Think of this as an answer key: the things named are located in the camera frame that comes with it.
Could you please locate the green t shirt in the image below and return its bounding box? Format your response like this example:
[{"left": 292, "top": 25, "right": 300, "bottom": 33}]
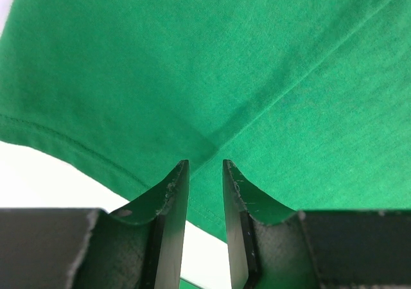
[{"left": 1, "top": 0, "right": 410, "bottom": 239}]

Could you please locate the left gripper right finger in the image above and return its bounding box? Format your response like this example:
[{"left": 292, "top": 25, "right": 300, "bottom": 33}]
[{"left": 222, "top": 160, "right": 410, "bottom": 288}]

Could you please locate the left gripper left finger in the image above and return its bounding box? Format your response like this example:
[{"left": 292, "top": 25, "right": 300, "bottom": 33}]
[{"left": 1, "top": 160, "right": 189, "bottom": 288}]

